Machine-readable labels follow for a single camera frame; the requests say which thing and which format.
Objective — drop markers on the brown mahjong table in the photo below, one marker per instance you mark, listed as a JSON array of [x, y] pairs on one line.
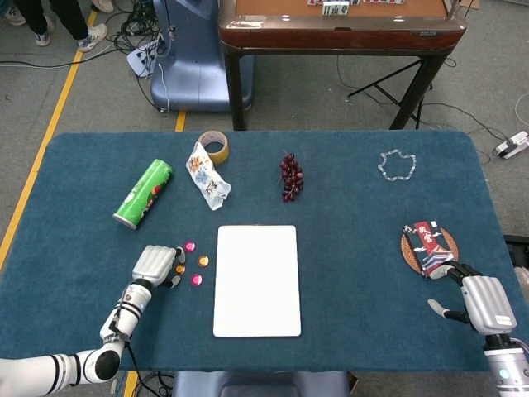
[[339, 39]]

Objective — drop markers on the white bamboo mahjong tile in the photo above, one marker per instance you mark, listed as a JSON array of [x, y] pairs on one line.
[[346, 9], [326, 9], [339, 9], [332, 9]]

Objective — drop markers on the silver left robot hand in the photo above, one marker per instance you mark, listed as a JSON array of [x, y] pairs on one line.
[[153, 262]]

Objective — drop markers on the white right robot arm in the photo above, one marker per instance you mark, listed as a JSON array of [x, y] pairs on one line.
[[506, 368]]

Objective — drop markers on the person in black trousers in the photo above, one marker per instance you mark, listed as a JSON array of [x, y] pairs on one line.
[[70, 20]]

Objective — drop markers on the orange disc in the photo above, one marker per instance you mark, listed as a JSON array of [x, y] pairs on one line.
[[203, 260], [179, 269]]

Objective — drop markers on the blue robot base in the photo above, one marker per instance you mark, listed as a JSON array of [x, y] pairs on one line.
[[194, 74]]

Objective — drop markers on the dark blue printed box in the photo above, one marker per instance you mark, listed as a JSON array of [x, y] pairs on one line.
[[432, 248]]

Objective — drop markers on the white power strip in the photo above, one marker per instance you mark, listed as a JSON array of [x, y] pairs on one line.
[[138, 60], [516, 142]]

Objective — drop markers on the blue grey robot torso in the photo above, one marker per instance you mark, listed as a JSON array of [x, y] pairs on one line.
[[260, 386]]

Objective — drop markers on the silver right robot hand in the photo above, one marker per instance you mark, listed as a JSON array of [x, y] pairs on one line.
[[489, 304]]

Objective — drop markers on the black equipment box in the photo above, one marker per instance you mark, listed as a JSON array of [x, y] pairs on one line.
[[518, 248]]

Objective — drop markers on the dark red grape bunch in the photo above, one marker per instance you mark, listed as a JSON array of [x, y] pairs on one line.
[[291, 178]]

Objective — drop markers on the green chips can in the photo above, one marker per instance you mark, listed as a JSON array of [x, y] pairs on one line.
[[144, 192]]

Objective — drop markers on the blue felt tablecloth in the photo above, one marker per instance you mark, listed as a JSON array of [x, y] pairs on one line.
[[351, 207]]

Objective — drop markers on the yellow tape roll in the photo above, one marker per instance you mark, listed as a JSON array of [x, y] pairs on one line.
[[224, 154]]

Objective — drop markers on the seated person beige shoes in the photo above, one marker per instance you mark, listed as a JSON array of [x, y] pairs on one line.
[[102, 5]]

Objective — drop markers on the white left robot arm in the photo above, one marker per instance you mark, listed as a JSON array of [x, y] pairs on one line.
[[128, 306]]

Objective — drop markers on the white printed snack bag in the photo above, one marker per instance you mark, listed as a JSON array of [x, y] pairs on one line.
[[206, 182]]

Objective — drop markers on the white rectangular board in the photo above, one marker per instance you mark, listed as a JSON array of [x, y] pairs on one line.
[[256, 289]]

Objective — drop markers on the brown woven coaster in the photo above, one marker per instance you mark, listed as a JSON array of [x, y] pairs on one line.
[[409, 252]]

